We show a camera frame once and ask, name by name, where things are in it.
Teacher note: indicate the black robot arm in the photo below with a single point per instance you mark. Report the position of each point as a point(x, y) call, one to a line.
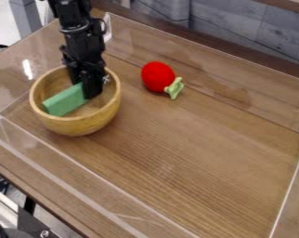
point(72, 13)

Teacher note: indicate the brown wooden bowl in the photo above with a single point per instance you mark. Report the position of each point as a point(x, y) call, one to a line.
point(89, 117)

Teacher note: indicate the black chair part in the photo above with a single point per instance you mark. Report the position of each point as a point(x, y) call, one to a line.
point(17, 224)

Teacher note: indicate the clear acrylic tray enclosure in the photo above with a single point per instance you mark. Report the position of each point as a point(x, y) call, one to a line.
point(196, 167)

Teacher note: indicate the red plush strawberry toy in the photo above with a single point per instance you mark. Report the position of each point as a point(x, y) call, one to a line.
point(160, 79)

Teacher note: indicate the black table leg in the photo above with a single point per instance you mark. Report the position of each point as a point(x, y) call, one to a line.
point(29, 206)

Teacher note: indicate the green rectangular block stick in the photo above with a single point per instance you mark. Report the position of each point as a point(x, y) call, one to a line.
point(65, 101)

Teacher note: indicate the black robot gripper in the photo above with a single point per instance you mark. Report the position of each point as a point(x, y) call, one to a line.
point(81, 55)

